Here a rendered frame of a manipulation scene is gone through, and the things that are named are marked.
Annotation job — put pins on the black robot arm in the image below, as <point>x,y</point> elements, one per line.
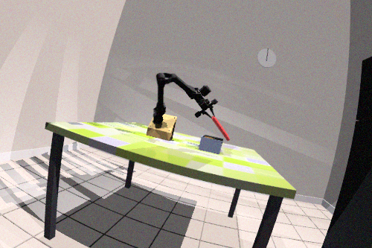
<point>160,108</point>

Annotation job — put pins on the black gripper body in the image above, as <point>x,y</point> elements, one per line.
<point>214,101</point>

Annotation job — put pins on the red lid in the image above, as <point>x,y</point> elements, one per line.
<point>220,128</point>

